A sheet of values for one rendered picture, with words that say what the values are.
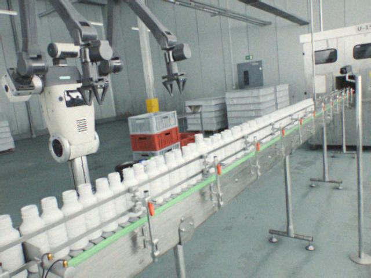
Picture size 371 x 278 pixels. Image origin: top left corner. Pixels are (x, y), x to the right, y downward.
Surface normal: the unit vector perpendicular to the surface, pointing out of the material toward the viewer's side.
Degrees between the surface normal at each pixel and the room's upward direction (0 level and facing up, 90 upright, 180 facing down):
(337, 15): 90
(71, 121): 90
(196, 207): 90
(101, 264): 90
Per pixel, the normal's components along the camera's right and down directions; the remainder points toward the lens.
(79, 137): 0.81, 0.00
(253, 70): -0.58, 0.18
